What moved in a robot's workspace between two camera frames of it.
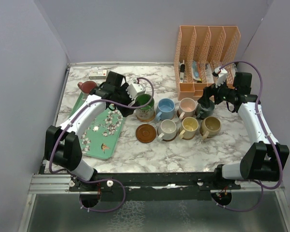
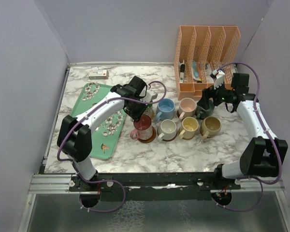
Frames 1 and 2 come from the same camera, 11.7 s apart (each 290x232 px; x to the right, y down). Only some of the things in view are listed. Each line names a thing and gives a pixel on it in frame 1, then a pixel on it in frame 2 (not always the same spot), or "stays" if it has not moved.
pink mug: x=187 y=108 stays
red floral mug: x=86 y=86 -> x=143 y=128
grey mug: x=201 y=113 stays
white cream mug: x=167 y=130 stays
